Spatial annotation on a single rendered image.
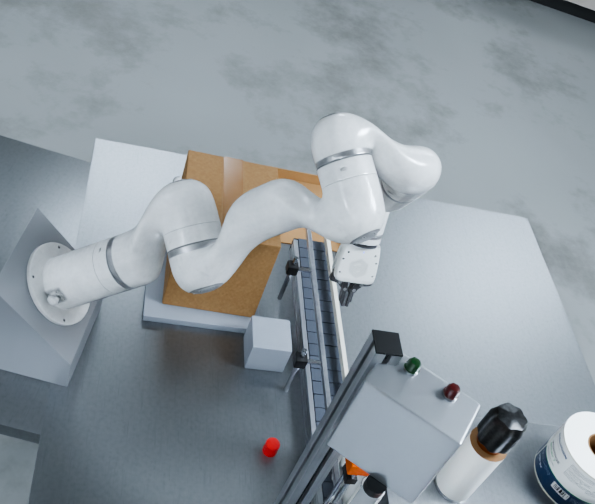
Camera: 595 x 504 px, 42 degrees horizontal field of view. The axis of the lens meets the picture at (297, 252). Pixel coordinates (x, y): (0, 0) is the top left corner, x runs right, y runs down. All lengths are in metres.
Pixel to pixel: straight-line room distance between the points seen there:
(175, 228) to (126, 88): 2.67
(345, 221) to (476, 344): 1.06
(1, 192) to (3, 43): 2.18
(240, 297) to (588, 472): 0.92
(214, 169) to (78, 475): 0.80
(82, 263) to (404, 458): 0.80
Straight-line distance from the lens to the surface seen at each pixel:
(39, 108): 3.95
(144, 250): 1.62
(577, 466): 1.94
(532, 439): 2.11
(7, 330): 1.75
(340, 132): 1.33
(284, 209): 1.38
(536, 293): 2.58
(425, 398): 1.21
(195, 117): 4.09
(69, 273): 1.71
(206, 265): 1.51
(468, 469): 1.79
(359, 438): 1.28
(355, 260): 1.83
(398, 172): 1.40
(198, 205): 1.55
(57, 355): 1.76
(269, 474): 1.81
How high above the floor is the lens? 2.36
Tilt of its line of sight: 42 degrees down
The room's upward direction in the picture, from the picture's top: 23 degrees clockwise
